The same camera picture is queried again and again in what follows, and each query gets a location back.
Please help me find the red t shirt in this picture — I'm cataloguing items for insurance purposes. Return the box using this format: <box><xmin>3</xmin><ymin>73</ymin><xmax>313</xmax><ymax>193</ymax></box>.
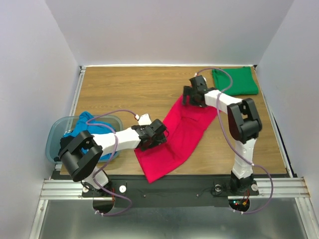
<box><xmin>135</xmin><ymin>97</ymin><xmax>217</xmax><ymax>183</ymax></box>

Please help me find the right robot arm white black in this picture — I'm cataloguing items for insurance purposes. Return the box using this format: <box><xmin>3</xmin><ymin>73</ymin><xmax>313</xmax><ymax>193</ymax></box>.
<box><xmin>182</xmin><ymin>75</ymin><xmax>262</xmax><ymax>194</ymax></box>

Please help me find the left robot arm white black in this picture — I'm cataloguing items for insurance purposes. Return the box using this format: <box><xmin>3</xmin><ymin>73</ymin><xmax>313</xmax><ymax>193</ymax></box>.
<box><xmin>58</xmin><ymin>119</ymin><xmax>167</xmax><ymax>196</ymax></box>

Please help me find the folded green t shirt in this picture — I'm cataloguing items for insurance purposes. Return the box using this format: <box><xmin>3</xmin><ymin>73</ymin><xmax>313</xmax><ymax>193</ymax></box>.
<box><xmin>212</xmin><ymin>67</ymin><xmax>259</xmax><ymax>96</ymax></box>

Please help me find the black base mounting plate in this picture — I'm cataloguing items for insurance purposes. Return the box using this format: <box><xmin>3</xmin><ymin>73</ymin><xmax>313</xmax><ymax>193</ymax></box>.
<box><xmin>82</xmin><ymin>175</ymin><xmax>259</xmax><ymax>209</ymax></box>

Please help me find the blue t shirt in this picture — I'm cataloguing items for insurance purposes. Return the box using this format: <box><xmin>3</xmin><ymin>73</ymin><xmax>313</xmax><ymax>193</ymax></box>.
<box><xmin>63</xmin><ymin>111</ymin><xmax>118</xmax><ymax>162</ymax></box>

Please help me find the black garment in bin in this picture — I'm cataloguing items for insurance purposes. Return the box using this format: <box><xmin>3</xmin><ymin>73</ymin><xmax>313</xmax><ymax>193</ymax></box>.
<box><xmin>58</xmin><ymin>136</ymin><xmax>74</xmax><ymax>154</ymax></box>

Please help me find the teal plastic bin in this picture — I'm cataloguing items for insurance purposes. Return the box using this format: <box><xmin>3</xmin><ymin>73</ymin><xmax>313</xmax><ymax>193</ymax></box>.
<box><xmin>45</xmin><ymin>112</ymin><xmax>124</xmax><ymax>164</ymax></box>

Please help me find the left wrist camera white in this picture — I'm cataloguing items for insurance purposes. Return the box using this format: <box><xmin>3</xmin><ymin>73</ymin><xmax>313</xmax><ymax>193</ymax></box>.
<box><xmin>135</xmin><ymin>114</ymin><xmax>152</xmax><ymax>125</ymax></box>

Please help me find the aluminium frame rail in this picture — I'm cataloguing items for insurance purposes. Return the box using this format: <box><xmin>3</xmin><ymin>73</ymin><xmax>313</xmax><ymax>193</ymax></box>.
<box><xmin>40</xmin><ymin>180</ymin><xmax>112</xmax><ymax>201</ymax></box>

